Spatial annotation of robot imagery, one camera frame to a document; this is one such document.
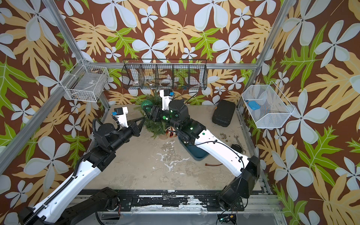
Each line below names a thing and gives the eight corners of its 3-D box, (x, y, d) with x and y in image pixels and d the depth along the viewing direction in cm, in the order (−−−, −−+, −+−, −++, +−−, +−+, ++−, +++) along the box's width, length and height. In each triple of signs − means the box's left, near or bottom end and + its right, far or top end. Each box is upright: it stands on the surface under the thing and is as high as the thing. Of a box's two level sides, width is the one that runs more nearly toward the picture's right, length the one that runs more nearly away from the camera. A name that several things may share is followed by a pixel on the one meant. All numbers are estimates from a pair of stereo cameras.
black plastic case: (210, 122, 111) (211, 118, 107) (218, 102, 126) (219, 98, 121) (228, 129, 107) (230, 124, 103) (234, 107, 122) (236, 103, 118)
